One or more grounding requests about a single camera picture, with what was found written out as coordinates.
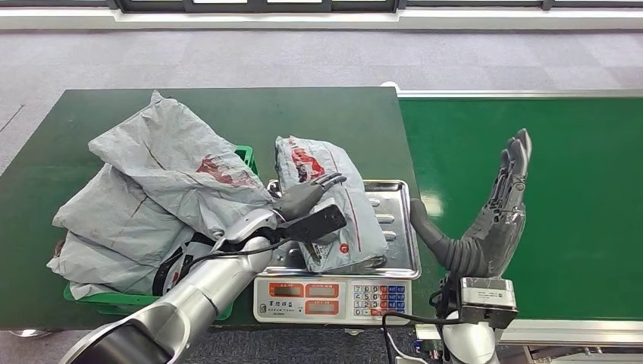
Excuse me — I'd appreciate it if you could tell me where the green plastic delivery bin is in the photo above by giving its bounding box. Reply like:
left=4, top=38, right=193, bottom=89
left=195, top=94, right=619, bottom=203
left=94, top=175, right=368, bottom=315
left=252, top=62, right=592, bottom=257
left=62, top=144, right=261, bottom=322

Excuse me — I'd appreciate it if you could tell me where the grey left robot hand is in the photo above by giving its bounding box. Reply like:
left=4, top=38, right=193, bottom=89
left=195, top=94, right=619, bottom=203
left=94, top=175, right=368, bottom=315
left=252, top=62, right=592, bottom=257
left=273, top=172, right=349, bottom=222

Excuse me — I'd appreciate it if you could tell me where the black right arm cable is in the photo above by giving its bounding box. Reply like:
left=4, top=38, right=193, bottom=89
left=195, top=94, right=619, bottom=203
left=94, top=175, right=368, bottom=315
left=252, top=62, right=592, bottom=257
left=381, top=288, right=466, bottom=364

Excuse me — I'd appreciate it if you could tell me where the green conveyor belt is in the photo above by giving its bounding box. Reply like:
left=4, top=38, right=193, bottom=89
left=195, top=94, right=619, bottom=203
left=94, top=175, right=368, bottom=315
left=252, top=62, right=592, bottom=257
left=399, top=98, right=643, bottom=322

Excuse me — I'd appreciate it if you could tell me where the large crumpled grey package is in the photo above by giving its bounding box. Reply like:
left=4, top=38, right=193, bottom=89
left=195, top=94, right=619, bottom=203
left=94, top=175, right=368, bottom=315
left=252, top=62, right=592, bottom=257
left=87, top=90, right=276, bottom=240

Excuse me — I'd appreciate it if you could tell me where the white cable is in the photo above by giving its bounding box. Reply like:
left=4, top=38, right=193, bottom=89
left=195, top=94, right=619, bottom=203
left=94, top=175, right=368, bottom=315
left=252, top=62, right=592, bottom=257
left=385, top=332, right=429, bottom=364

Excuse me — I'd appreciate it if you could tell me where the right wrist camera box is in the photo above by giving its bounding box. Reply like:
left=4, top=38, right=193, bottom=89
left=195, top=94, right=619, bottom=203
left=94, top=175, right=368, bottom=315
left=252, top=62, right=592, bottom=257
left=459, top=276, right=519, bottom=331

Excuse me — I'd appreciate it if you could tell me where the grey plastic package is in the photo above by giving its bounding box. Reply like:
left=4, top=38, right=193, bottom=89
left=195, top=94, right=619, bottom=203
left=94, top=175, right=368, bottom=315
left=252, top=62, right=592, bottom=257
left=45, top=231, right=202, bottom=301
left=52, top=163, right=196, bottom=268

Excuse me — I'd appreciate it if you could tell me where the white electronic weighing scale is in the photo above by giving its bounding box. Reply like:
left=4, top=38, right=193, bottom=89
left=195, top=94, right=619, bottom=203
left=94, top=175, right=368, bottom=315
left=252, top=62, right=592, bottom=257
left=252, top=179, right=423, bottom=327

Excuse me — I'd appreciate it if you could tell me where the grey package with barcode label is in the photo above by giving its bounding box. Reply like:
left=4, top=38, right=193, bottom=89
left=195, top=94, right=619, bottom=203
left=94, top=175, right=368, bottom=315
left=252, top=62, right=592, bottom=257
left=273, top=134, right=389, bottom=274

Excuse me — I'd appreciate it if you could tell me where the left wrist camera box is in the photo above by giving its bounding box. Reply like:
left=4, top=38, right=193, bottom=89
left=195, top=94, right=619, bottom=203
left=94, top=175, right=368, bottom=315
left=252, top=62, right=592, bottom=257
left=280, top=203, right=349, bottom=246

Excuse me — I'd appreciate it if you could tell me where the white package with black print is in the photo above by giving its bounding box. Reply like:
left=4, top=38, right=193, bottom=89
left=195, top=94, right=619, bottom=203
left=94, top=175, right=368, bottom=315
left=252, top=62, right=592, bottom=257
left=150, top=231, right=222, bottom=298

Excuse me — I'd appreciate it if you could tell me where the silver conveyor frame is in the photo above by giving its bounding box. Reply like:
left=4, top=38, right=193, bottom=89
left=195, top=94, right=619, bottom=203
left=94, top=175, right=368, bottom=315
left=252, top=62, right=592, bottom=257
left=381, top=81, right=643, bottom=364

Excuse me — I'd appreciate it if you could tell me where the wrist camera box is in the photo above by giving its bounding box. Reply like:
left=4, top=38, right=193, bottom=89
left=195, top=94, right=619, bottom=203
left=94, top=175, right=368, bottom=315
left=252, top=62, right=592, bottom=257
left=459, top=276, right=519, bottom=331
left=280, top=203, right=349, bottom=246

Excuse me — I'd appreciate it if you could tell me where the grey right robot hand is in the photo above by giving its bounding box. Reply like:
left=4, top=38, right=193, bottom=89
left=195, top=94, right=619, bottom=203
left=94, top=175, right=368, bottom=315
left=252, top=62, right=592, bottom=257
left=409, top=127, right=534, bottom=280

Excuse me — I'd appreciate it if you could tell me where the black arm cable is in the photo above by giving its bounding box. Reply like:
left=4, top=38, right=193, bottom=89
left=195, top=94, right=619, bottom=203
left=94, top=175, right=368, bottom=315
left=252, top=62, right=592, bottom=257
left=381, top=288, right=466, bottom=364
left=172, top=234, right=303, bottom=284

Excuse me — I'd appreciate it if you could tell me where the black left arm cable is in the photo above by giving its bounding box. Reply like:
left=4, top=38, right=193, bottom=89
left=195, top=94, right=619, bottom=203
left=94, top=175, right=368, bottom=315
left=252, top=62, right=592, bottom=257
left=172, top=234, right=303, bottom=284

